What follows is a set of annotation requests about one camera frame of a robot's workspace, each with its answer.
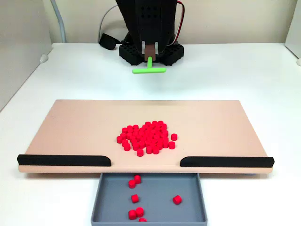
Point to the green T-shaped pusher tool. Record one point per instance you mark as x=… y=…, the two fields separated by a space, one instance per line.
x=149 y=70

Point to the grey tray container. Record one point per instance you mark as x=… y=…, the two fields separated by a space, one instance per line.
x=160 y=188

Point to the grey tube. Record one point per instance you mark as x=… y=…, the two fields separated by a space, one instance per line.
x=61 y=28

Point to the red cylindrical granule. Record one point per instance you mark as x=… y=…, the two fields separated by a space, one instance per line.
x=124 y=130
x=149 y=150
x=154 y=123
x=148 y=124
x=160 y=123
x=140 y=152
x=119 y=139
x=137 y=179
x=132 y=184
x=132 y=214
x=177 y=199
x=139 y=212
x=135 y=198
x=127 y=147
x=155 y=150
x=142 y=220
x=174 y=136
x=171 y=145

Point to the small white bump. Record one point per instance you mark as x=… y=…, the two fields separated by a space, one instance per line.
x=44 y=58

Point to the beige flat board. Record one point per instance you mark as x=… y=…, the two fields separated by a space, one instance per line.
x=70 y=129

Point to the black foam rail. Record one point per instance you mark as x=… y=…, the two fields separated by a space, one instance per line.
x=58 y=160
x=223 y=162

